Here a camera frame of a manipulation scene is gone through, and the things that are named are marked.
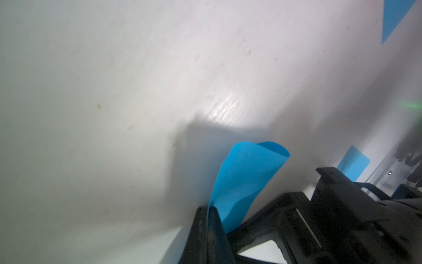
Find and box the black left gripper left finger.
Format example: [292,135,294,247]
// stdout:
[179,206,236,264]

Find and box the blue paper sheet front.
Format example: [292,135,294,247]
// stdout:
[337,145,370,182]

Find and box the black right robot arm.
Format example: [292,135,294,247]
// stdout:
[366,122,422,196]

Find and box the blue paper sheet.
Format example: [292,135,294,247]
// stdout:
[381,0,416,44]
[337,145,370,182]
[209,141,290,234]

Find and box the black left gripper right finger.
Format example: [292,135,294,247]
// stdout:
[227,192,317,264]

